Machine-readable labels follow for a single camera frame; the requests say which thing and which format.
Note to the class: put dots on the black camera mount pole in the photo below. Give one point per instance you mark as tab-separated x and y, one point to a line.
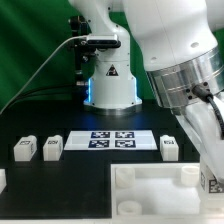
79	27

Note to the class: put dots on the white square tabletop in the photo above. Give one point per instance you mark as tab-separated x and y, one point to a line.
163	193

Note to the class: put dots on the grey camera on base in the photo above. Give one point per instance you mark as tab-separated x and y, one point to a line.
103	41

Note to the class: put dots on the white left obstacle piece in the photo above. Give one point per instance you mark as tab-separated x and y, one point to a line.
3	183

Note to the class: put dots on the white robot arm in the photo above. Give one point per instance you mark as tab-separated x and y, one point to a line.
180	58

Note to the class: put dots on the white marker base sheet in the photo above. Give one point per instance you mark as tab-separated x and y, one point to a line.
111	140

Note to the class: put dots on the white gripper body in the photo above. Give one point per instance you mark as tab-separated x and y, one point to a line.
199	122

